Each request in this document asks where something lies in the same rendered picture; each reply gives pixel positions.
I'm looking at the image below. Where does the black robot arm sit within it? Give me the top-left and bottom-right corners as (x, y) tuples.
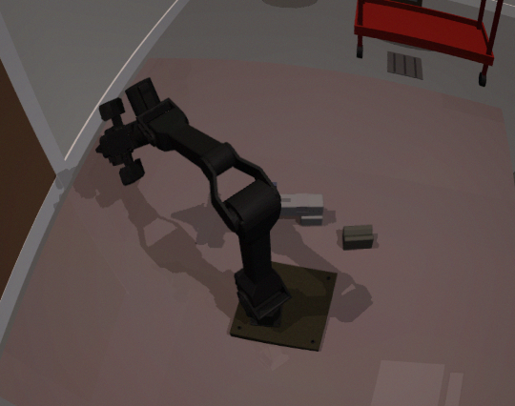
(99, 77), (292, 328)

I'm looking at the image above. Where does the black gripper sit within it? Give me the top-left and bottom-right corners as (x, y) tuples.
(95, 97), (147, 186)

